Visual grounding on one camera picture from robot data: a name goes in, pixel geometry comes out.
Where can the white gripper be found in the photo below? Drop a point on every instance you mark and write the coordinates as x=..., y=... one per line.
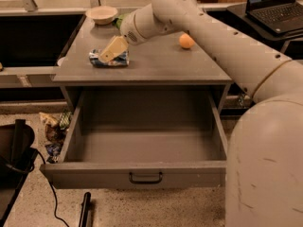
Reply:
x=129, y=28

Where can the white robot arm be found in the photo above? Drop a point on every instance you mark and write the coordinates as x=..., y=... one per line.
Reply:
x=264, y=173

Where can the grey drawer cabinet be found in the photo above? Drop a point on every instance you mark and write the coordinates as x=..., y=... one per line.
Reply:
x=160, y=60

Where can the open grey top drawer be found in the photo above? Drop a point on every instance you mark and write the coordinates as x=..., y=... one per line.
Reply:
x=115, y=132

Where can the green chip bag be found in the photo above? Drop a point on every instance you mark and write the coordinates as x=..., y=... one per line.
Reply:
x=118, y=21

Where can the beige bowl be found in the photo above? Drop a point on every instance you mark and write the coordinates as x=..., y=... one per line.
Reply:
x=102, y=15

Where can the orange fruit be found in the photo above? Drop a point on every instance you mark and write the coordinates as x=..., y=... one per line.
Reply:
x=185, y=41

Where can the pile of snack wrappers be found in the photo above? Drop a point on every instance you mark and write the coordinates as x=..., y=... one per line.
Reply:
x=56, y=130

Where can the black chair left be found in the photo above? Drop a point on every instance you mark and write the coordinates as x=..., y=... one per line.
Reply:
x=16, y=161

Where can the black laptop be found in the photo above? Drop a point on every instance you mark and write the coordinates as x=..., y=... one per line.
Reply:
x=279, y=16

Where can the black bar on floor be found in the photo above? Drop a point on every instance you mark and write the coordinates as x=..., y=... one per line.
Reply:
x=86, y=214

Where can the black drawer handle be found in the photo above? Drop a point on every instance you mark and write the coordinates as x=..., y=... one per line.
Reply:
x=154, y=178

